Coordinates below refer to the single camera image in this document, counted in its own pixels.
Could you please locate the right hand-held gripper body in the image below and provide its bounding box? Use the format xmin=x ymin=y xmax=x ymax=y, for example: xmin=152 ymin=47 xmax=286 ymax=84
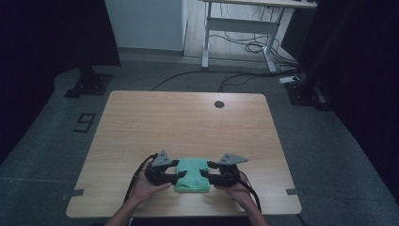
xmin=216 ymin=153 xmax=249 ymax=187

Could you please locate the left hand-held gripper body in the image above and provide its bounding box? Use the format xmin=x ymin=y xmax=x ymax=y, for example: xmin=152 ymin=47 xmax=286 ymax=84
xmin=145 ymin=150 xmax=173 ymax=186

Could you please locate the green towel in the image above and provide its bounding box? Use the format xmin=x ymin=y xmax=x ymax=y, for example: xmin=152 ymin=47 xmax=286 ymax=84
xmin=173 ymin=157 xmax=211 ymax=193

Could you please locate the person's left hand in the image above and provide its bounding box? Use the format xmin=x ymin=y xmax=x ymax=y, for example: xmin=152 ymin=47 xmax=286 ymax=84
xmin=131 ymin=160 xmax=173 ymax=204

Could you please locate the person's right hand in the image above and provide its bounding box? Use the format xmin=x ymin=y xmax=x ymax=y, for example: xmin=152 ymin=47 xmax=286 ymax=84
xmin=215 ymin=172 xmax=254 ymax=208

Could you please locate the grey tape strip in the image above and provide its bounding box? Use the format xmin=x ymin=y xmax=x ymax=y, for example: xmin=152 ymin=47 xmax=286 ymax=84
xmin=61 ymin=188 xmax=85 ymax=202
xmin=285 ymin=187 xmax=305 ymax=197

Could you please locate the black tape floor mark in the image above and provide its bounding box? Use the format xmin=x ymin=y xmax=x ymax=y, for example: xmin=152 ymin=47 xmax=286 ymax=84
xmin=72 ymin=112 xmax=97 ymax=134

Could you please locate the white power strip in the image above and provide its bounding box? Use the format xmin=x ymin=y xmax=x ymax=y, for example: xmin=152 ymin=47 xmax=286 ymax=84
xmin=279 ymin=75 xmax=300 ymax=85

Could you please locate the dark curtain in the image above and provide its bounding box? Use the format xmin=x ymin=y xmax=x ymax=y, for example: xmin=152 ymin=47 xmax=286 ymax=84
xmin=0 ymin=0 xmax=121 ymax=164
xmin=297 ymin=0 xmax=399 ymax=211

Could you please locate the left hand-held gripper cable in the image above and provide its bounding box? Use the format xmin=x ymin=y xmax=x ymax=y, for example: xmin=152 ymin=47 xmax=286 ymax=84
xmin=122 ymin=153 xmax=159 ymax=204

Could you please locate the hand-held gripper cable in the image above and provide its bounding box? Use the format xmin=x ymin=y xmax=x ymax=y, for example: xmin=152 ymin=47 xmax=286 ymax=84
xmin=238 ymin=170 xmax=263 ymax=213
xmin=122 ymin=153 xmax=159 ymax=204

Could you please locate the right hand-held gripper cable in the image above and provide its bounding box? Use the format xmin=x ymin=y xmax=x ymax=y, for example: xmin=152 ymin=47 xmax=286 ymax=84
xmin=238 ymin=170 xmax=263 ymax=213

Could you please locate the long black floor cable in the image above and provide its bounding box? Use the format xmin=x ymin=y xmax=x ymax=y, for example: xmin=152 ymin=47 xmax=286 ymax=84
xmin=150 ymin=70 xmax=283 ymax=92

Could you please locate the black stand base plate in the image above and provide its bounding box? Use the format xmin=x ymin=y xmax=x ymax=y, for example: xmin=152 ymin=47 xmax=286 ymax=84
xmin=285 ymin=79 xmax=332 ymax=111
xmin=64 ymin=65 xmax=113 ymax=99

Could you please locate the tangle of black cables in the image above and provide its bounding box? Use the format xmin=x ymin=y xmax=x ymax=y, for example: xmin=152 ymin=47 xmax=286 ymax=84
xmin=209 ymin=6 xmax=299 ymax=73

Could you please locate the white metal desk frame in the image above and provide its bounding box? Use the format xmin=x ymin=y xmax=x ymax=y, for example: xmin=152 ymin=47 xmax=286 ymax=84
xmin=198 ymin=0 xmax=318 ymax=73

